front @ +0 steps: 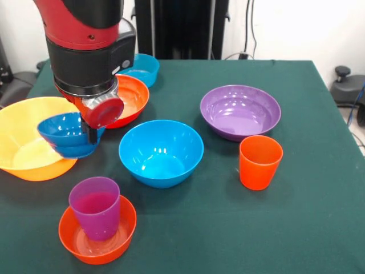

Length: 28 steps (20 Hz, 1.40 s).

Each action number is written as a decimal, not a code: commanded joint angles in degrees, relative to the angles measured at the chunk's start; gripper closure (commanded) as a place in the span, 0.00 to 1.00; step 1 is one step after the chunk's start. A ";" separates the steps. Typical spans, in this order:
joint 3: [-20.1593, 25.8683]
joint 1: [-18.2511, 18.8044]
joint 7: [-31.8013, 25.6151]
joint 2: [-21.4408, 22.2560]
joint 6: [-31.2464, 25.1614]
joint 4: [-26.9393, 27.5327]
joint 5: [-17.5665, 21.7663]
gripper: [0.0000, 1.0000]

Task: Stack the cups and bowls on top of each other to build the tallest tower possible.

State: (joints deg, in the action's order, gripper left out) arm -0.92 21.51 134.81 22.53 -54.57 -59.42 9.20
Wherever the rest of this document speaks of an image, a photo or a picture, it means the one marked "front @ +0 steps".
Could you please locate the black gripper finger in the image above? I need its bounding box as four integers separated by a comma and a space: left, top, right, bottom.
84, 125, 99, 144

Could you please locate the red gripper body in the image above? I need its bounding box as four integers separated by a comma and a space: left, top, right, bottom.
56, 87, 125, 130

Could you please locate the small dark blue bowl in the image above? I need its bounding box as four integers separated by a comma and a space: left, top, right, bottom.
37, 112, 107, 159

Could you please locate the purple cup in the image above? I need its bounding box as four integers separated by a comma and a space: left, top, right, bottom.
68, 176, 121, 241

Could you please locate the small orange bowl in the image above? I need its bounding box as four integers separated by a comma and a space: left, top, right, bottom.
58, 195, 137, 265

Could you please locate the wide purple bowl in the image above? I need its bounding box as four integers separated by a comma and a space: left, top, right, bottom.
200, 84, 282, 142

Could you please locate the wide orange bowl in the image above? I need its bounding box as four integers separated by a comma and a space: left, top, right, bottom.
106, 74, 150, 130

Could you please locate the teal bowl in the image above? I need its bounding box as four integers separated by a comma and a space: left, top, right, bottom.
117, 53, 160, 88

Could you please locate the yellow bowl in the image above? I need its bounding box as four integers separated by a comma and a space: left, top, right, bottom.
0, 96, 83, 182

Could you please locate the large blue bowl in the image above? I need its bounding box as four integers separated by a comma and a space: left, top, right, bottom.
118, 119, 205, 190

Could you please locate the black equipment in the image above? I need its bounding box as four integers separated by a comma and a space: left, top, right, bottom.
0, 37, 14, 84

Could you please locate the dark green tablecloth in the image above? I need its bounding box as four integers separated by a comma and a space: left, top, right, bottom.
0, 58, 365, 274

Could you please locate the orange cup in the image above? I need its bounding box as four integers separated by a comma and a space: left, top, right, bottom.
239, 135, 284, 191

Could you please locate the black wall cable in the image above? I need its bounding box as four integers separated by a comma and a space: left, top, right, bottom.
225, 0, 259, 61

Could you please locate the blue cable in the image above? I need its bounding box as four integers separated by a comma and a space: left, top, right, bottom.
346, 81, 365, 128

